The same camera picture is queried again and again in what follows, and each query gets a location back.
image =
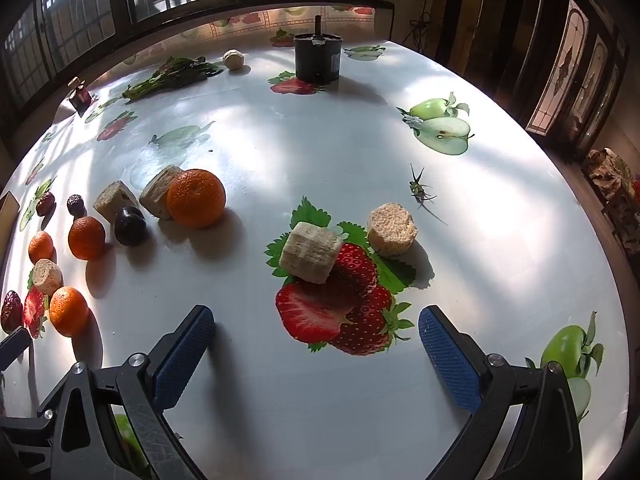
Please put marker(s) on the beige cake beside large orange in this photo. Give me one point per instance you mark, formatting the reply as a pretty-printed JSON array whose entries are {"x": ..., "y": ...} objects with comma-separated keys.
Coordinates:
[{"x": 156, "y": 191}]

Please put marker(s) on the green grasshopper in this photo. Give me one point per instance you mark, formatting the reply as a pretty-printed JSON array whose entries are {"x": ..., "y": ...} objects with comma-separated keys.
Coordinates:
[{"x": 419, "y": 188}]

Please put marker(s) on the small dark red jar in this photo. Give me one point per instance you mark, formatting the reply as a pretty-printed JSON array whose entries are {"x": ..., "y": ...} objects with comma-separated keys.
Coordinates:
[{"x": 80, "y": 97}]

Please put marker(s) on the stained glass door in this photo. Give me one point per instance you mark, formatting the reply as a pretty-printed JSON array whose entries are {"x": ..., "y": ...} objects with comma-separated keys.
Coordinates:
[{"x": 570, "y": 75}]

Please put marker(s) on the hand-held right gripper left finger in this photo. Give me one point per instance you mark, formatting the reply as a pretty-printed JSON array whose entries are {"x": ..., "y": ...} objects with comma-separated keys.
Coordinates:
[{"x": 182, "y": 357}]

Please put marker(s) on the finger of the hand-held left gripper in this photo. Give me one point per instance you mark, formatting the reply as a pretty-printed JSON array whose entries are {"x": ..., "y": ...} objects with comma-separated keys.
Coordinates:
[{"x": 12, "y": 350}]

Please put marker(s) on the beige corn cob piece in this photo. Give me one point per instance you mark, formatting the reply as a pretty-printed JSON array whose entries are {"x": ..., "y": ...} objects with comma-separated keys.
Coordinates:
[
  {"x": 114, "y": 202},
  {"x": 47, "y": 276}
]

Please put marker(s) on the dried red date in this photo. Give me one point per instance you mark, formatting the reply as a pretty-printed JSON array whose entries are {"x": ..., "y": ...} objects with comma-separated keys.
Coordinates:
[
  {"x": 76, "y": 205},
  {"x": 46, "y": 203},
  {"x": 11, "y": 311}
]

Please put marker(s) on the black cylindrical container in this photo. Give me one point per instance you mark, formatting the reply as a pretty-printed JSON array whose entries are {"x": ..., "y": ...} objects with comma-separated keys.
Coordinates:
[{"x": 317, "y": 60}]

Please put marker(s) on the large orange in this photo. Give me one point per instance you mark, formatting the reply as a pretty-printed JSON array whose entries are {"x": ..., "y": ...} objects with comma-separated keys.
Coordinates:
[{"x": 195, "y": 199}]

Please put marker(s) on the round beige cake right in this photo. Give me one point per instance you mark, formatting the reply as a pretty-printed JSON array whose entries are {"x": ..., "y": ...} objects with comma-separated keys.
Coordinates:
[{"x": 392, "y": 230}]

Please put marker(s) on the bunch of green leafy vegetable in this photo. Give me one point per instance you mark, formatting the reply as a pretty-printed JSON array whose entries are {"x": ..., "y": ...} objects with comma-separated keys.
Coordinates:
[{"x": 170, "y": 78}]

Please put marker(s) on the floral cloth bundle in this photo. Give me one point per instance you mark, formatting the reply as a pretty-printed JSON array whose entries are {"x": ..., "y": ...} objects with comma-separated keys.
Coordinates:
[{"x": 610, "y": 172}]

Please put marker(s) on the small orange mandarin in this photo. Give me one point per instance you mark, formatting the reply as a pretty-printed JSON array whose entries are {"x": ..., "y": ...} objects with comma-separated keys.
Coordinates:
[
  {"x": 41, "y": 247},
  {"x": 86, "y": 238},
  {"x": 68, "y": 311}
]

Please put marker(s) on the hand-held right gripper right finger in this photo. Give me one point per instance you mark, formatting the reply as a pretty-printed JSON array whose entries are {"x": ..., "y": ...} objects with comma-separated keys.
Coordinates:
[{"x": 447, "y": 355}]

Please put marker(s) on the dark wooden window frame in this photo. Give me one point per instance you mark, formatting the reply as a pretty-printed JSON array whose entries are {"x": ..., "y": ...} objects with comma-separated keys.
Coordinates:
[{"x": 117, "y": 0}]

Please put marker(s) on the beige cylinder cake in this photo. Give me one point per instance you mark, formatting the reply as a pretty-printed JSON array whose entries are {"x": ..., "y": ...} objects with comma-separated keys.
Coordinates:
[{"x": 310, "y": 253}]

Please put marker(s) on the dark purple plum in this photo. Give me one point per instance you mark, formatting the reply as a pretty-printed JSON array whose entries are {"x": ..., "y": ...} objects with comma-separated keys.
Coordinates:
[{"x": 130, "y": 226}]

